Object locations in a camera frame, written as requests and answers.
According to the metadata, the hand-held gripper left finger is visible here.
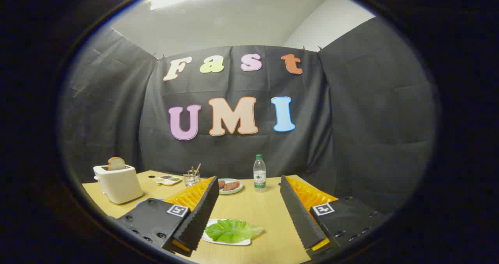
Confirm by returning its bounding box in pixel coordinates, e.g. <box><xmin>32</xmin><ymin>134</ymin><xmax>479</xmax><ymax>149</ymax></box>
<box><xmin>107</xmin><ymin>175</ymin><xmax>220</xmax><ymax>257</ymax></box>

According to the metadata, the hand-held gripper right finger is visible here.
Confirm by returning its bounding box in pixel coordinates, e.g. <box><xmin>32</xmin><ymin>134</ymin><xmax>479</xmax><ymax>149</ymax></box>
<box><xmin>280</xmin><ymin>175</ymin><xmax>391</xmax><ymax>259</ymax></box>

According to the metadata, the green lettuce leaf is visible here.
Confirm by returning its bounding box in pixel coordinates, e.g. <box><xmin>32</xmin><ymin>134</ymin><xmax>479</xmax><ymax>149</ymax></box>
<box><xmin>205</xmin><ymin>218</ymin><xmax>265</xmax><ymax>244</ymax></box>

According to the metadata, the white plate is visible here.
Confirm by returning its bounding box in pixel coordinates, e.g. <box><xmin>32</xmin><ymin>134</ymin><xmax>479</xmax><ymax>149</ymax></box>
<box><xmin>201</xmin><ymin>218</ymin><xmax>252</xmax><ymax>246</ymax></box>

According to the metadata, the pale round plate with meat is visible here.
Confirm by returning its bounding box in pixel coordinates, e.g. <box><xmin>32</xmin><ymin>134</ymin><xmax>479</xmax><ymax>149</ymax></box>
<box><xmin>217</xmin><ymin>178</ymin><xmax>244</xmax><ymax>195</ymax></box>

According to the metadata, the white divided dish with beans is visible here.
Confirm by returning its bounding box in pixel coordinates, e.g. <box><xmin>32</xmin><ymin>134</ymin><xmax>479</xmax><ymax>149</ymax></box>
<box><xmin>154</xmin><ymin>175</ymin><xmax>183</xmax><ymax>186</ymax></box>

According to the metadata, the blue plate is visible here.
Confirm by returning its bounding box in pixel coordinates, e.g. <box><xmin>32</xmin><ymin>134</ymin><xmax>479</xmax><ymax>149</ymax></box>
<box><xmin>135</xmin><ymin>198</ymin><xmax>166</xmax><ymax>208</ymax></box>

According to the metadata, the clear water bottle green cap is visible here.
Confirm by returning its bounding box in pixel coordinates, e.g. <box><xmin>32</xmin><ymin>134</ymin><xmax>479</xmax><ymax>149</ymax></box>
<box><xmin>253</xmin><ymin>154</ymin><xmax>267</xmax><ymax>193</ymax></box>

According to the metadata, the white toaster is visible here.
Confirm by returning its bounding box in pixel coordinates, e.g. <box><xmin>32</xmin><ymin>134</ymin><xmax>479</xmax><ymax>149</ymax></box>
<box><xmin>93</xmin><ymin>165</ymin><xmax>144</xmax><ymax>205</ymax></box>

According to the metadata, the black backdrop cloth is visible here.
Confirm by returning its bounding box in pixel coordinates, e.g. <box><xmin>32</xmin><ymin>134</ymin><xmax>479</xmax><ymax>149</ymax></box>
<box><xmin>60</xmin><ymin>16</ymin><xmax>437</xmax><ymax>218</ymax></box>

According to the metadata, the wire utensil holder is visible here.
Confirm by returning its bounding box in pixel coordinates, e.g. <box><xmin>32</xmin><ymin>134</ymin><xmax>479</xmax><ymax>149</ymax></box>
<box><xmin>183</xmin><ymin>171</ymin><xmax>201</xmax><ymax>187</ymax></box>

